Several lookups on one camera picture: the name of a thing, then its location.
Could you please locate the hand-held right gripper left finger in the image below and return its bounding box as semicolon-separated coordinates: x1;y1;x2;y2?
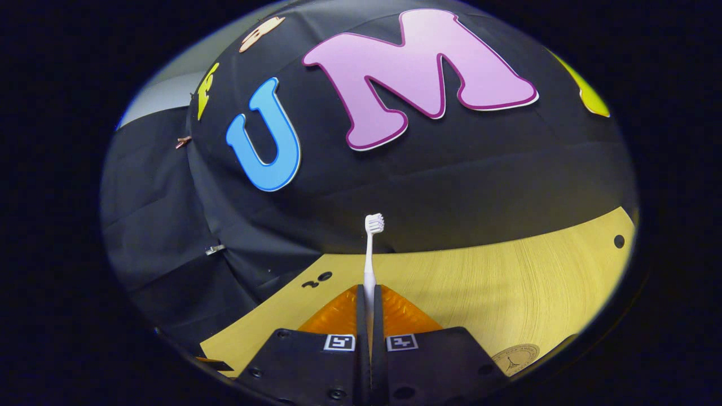
234;285;373;406

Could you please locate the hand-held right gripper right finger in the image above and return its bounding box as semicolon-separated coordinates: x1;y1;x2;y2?
371;285;511;406

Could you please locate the white toothbrush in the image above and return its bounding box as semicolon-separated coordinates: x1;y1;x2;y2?
364;213;385;339

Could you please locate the round cork coaster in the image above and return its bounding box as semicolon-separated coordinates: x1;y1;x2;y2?
491;343;540;377

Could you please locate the black backdrop cloth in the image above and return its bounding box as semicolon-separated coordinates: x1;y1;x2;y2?
100;0;638;361

